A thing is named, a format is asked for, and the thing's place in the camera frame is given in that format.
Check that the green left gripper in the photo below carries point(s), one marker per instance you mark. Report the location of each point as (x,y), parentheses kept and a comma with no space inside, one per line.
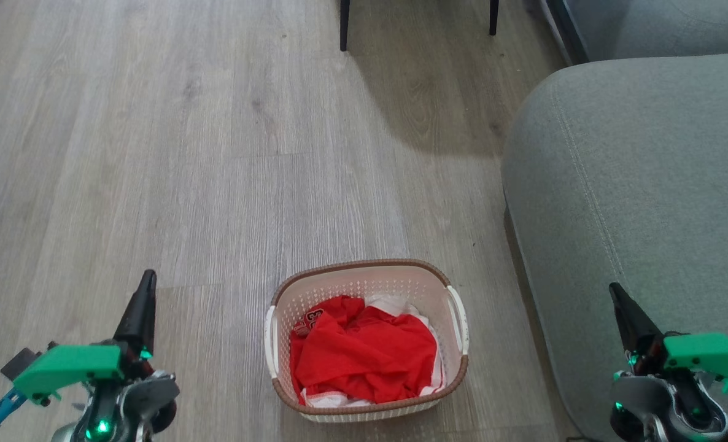
(66,366)

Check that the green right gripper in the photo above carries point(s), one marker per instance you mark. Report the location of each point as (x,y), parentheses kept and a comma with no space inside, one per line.
(711,357)

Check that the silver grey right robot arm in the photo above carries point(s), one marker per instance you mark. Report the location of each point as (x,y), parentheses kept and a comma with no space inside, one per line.
(658,405)

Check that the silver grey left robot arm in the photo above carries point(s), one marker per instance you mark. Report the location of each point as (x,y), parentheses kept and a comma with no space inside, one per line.
(124,405)

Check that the white laundry basket brown rim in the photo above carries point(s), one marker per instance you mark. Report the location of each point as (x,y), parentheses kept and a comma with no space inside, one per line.
(364,279)

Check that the small black box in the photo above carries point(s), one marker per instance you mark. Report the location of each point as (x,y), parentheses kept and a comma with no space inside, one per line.
(19,361)

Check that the grey fabric sofa seat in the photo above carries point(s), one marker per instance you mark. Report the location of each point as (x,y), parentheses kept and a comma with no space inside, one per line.
(640,184)

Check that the red shirt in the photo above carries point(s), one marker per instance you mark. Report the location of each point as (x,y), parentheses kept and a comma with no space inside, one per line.
(364,353)

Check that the white garment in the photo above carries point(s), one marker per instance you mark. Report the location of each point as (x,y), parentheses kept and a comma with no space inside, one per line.
(394,302)

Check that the black furniture leg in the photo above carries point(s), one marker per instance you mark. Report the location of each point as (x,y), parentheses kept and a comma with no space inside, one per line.
(344,24)
(494,15)

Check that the grey sofa cushion dark frame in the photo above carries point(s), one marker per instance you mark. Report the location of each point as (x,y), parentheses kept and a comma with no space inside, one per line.
(665,24)

